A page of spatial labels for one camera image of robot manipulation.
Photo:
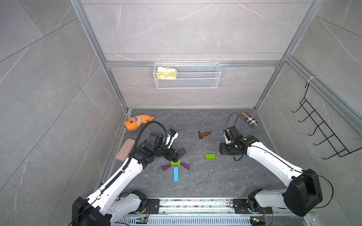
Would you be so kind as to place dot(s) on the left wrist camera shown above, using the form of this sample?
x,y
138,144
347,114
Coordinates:
x,y
171,136

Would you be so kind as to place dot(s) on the reddish brown wedge block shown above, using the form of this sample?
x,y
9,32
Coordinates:
x,y
206,134

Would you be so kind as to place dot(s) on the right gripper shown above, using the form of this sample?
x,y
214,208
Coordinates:
x,y
222,149

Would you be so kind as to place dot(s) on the orange fish plush toy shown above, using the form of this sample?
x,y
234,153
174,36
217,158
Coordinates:
x,y
133,123

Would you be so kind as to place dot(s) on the white wire mesh basket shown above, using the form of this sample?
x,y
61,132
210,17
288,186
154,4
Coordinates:
x,y
190,76

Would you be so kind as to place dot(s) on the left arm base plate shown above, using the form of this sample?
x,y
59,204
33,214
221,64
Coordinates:
x,y
150,206

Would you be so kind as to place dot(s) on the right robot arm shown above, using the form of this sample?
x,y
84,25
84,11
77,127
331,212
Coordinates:
x,y
302,190

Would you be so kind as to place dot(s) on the black wire hook rack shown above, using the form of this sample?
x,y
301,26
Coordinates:
x,y
322,127

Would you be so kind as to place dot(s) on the light blue block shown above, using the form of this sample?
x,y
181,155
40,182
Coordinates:
x,y
175,174

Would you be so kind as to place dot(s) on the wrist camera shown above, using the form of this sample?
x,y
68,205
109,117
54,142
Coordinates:
x,y
171,136
227,138

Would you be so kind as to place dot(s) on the plaid brown case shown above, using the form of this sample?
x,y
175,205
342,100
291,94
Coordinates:
x,y
249,119

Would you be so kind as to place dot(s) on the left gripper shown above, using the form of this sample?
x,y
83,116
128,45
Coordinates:
x,y
169,157

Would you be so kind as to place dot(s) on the green rectangular block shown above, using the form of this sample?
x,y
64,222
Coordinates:
x,y
175,164

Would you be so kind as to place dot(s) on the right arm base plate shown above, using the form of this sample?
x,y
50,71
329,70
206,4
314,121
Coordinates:
x,y
245,205

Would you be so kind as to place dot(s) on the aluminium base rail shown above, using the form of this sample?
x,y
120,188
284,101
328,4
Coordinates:
x,y
211,211

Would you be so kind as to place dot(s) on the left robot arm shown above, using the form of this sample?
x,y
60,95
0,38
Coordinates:
x,y
101,208

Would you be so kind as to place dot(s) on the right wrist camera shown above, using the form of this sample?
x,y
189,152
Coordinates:
x,y
227,138

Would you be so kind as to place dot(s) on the yellow white cloth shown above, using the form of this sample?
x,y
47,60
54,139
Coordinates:
x,y
166,73

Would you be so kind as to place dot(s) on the light green block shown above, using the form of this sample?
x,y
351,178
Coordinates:
x,y
210,156

